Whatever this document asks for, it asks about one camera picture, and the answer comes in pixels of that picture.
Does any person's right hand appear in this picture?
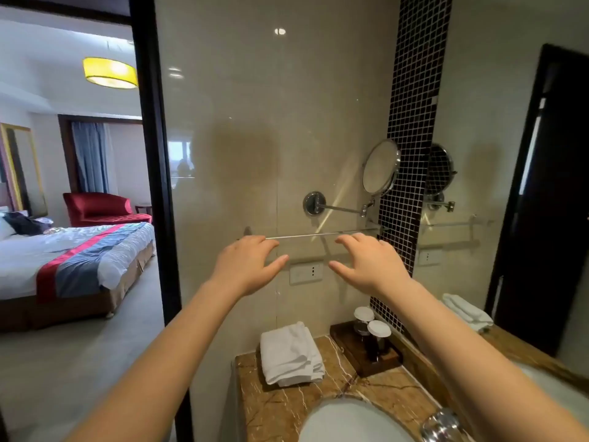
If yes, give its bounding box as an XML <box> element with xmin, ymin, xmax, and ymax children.
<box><xmin>328</xmin><ymin>233</ymin><xmax>413</xmax><ymax>298</ymax></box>

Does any person's left hand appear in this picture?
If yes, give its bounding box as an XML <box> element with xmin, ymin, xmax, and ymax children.
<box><xmin>207</xmin><ymin>234</ymin><xmax>290</xmax><ymax>298</ymax></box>

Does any person's left forearm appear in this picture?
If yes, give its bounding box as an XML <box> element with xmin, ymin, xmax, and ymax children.
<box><xmin>66</xmin><ymin>278</ymin><xmax>247</xmax><ymax>442</ymax></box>

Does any person's right forearm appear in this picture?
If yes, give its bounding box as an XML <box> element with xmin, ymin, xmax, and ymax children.
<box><xmin>379</xmin><ymin>278</ymin><xmax>589</xmax><ymax>442</ymax></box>

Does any white sink basin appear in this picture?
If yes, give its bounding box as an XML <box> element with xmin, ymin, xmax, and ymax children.
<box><xmin>298</xmin><ymin>394</ymin><xmax>417</xmax><ymax>442</ymax></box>

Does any glass cup white lid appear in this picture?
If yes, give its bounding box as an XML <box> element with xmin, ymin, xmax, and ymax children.
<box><xmin>366</xmin><ymin>320</ymin><xmax>393</xmax><ymax>362</ymax></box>
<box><xmin>353</xmin><ymin>306</ymin><xmax>376</xmax><ymax>338</ymax></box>

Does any dark wooden tray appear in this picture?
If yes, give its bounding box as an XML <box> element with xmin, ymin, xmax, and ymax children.
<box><xmin>329</xmin><ymin>320</ymin><xmax>404</xmax><ymax>378</ymax></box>

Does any folded white towel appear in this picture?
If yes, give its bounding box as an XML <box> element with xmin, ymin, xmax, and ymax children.
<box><xmin>260</xmin><ymin>320</ymin><xmax>326</xmax><ymax>388</ymax></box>

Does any round chrome magnifying mirror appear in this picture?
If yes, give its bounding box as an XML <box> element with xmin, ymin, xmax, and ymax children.
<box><xmin>302</xmin><ymin>138</ymin><xmax>402</xmax><ymax>218</ymax></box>

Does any bed with striped cover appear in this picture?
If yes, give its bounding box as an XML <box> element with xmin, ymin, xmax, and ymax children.
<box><xmin>0</xmin><ymin>214</ymin><xmax>157</xmax><ymax>332</ymax></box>

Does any red sofa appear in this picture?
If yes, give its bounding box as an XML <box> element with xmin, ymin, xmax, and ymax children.
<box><xmin>63</xmin><ymin>192</ymin><xmax>153</xmax><ymax>228</ymax></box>

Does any blue curtain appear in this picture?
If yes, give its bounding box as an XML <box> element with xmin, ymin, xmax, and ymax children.
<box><xmin>71</xmin><ymin>122</ymin><xmax>114</xmax><ymax>195</ymax></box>

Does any dark clothes pile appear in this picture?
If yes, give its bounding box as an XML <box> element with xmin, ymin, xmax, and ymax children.
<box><xmin>4</xmin><ymin>211</ymin><xmax>54</xmax><ymax>236</ymax></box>

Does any yellow ceiling lamp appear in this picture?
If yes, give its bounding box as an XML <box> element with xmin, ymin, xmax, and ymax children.
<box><xmin>82</xmin><ymin>57</ymin><xmax>139</xmax><ymax>90</ymax></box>

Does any gold framed mirror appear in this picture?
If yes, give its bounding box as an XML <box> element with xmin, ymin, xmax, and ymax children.
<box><xmin>0</xmin><ymin>122</ymin><xmax>49</xmax><ymax>219</ymax></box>

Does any white wall outlet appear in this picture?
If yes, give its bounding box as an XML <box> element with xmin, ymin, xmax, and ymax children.
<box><xmin>289</xmin><ymin>263</ymin><xmax>324</xmax><ymax>286</ymax></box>

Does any glass wall shelf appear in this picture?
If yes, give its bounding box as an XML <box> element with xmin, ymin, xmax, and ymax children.
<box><xmin>237</xmin><ymin>225</ymin><xmax>383</xmax><ymax>242</ymax></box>

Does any black door frame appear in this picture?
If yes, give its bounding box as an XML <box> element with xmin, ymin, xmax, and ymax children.
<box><xmin>128</xmin><ymin>0</ymin><xmax>194</xmax><ymax>442</ymax></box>

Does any large wall mirror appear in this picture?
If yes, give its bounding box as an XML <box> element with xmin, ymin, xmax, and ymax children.
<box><xmin>409</xmin><ymin>0</ymin><xmax>589</xmax><ymax>397</ymax></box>

